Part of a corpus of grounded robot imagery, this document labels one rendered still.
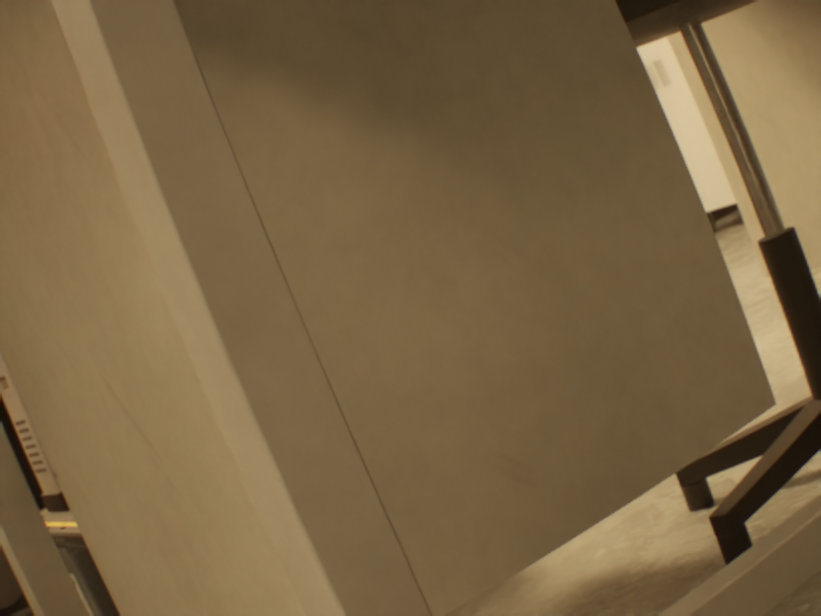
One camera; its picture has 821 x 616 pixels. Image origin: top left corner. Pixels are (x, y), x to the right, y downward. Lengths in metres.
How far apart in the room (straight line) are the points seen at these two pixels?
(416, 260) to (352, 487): 0.37
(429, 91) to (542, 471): 0.31
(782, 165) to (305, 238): 1.06
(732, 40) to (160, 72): 1.33
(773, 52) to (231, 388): 1.32
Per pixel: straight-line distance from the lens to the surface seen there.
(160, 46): 0.76
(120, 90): 0.74
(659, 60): 4.94
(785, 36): 1.92
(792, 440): 1.59
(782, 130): 1.97
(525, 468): 1.13
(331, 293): 1.06
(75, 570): 1.85
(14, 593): 2.97
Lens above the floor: 0.48
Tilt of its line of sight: 3 degrees down
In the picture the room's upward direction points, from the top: 23 degrees counter-clockwise
